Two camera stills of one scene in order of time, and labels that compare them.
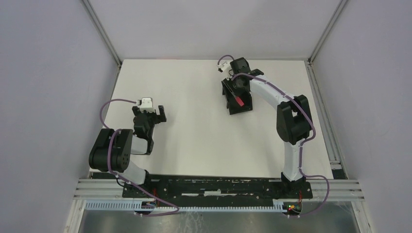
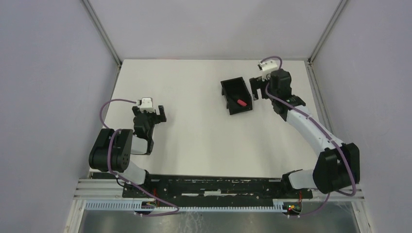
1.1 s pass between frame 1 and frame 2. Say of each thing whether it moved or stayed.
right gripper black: moved
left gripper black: stayed
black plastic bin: stayed
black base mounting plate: stayed
